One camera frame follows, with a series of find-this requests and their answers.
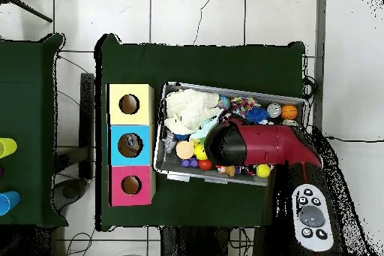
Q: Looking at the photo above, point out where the mint green waffle cloth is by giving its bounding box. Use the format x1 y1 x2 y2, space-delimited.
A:
188 116 224 142

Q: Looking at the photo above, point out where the crushed clear plastic bottle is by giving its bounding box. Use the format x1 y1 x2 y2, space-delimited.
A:
124 134 142 153

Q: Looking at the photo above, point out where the wooden box with three holes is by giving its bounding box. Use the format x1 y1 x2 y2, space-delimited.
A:
106 83 156 207

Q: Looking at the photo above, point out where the cream yellow waffle cloth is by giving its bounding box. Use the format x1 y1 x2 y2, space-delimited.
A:
163 88 223 134

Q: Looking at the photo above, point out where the orange round foam ball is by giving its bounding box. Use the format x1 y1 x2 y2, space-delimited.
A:
175 140 196 161

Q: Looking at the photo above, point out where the yellow smiley ball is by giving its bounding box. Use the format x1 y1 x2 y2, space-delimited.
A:
193 143 209 161

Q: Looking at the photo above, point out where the purple toy block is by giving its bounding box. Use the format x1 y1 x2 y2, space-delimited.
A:
180 158 200 168

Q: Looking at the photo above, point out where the colourful globe ball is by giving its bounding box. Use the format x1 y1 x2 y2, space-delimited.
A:
216 95 232 111

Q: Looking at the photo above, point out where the red orange ball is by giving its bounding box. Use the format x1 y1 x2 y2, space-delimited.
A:
198 158 214 172

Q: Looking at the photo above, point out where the colourful dotted cloth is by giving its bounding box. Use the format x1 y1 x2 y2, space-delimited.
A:
229 96 261 118

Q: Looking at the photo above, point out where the small tan plush animal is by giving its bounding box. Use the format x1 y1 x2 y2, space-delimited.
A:
216 164 236 178

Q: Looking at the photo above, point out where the dark green table cloth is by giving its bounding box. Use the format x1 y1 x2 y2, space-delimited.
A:
94 33 306 233

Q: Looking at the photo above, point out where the blue spiky toy with eyes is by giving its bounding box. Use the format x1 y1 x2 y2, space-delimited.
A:
245 106 271 125

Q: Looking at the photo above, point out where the orange toy basketball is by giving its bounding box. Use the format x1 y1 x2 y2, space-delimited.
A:
280 104 299 121

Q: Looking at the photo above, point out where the green cloth side table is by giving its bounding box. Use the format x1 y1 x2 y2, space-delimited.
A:
0 33 68 228

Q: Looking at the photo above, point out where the yellow plastic cup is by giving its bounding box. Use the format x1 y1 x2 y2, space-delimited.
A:
0 137 18 159

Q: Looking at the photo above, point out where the blue plastic cup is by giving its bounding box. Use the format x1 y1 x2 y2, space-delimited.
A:
0 190 22 217

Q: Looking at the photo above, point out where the black tripod leg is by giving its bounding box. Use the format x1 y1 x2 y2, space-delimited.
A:
0 0 54 24

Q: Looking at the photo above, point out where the silver wire mesh bin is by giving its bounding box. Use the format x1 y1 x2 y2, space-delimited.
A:
153 80 311 188

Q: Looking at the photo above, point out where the black cable bundle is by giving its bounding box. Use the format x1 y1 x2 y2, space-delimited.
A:
229 227 255 256

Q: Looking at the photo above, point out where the coiled black cable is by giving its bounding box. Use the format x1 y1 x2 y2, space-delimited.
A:
301 75 318 101

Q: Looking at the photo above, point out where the black cable with plug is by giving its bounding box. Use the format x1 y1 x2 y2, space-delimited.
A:
325 135 384 144

